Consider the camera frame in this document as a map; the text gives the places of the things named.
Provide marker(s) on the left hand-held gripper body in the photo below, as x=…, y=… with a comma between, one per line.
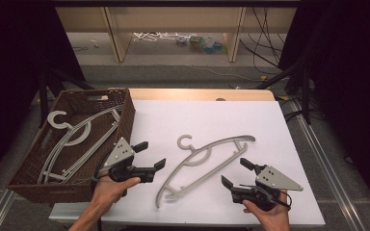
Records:
x=120, y=154

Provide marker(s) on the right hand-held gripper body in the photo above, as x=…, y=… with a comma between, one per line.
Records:
x=273, y=179

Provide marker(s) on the beige wooden shelf unit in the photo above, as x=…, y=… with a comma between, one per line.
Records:
x=173, y=19

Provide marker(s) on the person's left hand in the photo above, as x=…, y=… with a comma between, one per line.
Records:
x=109, y=192

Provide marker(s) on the person's right hand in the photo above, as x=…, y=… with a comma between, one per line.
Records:
x=274, y=219

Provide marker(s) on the grey plastic clothes hanger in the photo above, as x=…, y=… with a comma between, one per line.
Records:
x=244, y=138
x=53, y=117
x=42, y=169

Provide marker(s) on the dark curtain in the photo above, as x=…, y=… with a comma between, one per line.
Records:
x=350, y=80
x=13, y=80

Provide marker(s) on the colourful toy pile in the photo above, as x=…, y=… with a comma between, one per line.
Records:
x=199, y=43

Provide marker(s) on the black metal stand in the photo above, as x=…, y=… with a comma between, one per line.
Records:
x=305, y=93
x=44, y=96

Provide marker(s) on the brown wicker basket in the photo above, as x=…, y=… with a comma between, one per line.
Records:
x=86, y=106

